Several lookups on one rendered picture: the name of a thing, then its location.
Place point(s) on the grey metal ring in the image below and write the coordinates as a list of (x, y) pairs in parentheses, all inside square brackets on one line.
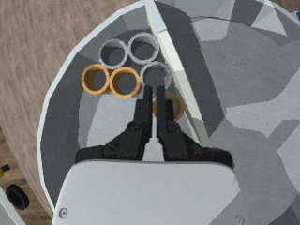
[(136, 41), (107, 48), (158, 65)]

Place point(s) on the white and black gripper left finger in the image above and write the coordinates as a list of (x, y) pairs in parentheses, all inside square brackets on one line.
[(126, 146)]

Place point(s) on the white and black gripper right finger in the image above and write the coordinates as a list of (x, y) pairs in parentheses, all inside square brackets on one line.
[(179, 146)]

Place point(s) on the blue crate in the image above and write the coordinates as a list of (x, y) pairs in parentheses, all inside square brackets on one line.
[(296, 14)]

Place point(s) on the bronze bushing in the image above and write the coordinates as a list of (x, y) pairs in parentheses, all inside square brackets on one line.
[(88, 77), (114, 82), (180, 106)]

